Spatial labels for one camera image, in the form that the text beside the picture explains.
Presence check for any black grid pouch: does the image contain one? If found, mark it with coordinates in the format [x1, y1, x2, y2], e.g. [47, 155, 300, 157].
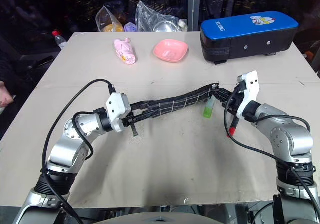
[146, 83, 221, 118]

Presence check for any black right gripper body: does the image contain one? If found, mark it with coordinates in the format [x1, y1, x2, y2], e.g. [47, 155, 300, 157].
[223, 81, 248, 118]

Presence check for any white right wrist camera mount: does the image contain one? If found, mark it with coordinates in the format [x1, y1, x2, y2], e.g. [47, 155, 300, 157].
[235, 70, 260, 119]

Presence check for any clear plastic bag with metal bowl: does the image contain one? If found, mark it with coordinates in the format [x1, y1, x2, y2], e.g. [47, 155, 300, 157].
[134, 0, 189, 33]

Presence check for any grey metal pole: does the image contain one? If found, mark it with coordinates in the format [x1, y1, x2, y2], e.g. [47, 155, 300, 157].
[187, 0, 202, 32]

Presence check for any purple small item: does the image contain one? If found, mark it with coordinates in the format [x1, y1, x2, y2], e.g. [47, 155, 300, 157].
[124, 21, 137, 33]

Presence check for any bystander bare hand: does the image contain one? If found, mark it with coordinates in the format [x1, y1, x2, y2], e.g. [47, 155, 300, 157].
[0, 80, 15, 109]

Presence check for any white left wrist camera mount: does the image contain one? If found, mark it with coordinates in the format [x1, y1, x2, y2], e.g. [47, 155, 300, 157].
[104, 91, 132, 134]

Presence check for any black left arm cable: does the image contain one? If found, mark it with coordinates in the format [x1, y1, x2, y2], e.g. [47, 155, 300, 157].
[40, 78, 116, 224]

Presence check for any red capped water bottle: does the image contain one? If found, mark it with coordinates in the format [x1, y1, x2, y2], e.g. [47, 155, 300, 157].
[51, 30, 69, 51]

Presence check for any small green bottle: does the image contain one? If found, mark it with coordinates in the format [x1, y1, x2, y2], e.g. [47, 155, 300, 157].
[202, 97, 216, 119]

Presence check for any red marker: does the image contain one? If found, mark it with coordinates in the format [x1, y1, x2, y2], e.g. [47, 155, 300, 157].
[228, 115, 239, 138]

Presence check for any pink plastic bowl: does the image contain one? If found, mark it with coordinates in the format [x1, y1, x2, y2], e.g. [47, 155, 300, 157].
[152, 39, 189, 64]

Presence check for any blue and black padded box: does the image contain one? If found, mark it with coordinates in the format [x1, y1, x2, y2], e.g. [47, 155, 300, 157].
[199, 8, 300, 66]

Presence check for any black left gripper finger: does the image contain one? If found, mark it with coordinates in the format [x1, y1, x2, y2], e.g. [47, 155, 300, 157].
[124, 110, 162, 124]
[129, 100, 158, 112]

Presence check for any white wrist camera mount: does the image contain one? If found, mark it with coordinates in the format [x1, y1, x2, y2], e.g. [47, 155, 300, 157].
[104, 91, 132, 134]
[235, 70, 260, 119]

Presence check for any clear plastic bag with orange item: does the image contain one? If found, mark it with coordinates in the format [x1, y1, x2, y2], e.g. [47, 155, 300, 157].
[95, 5, 126, 34]

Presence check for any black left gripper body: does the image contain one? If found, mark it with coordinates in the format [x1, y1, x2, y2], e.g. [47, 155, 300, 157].
[121, 107, 140, 138]

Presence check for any pink folded cloth toy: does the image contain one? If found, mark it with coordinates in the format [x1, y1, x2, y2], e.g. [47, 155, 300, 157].
[113, 37, 137, 66]

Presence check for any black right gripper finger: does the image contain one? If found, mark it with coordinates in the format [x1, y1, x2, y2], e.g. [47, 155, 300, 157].
[211, 90, 230, 108]
[214, 85, 236, 98]

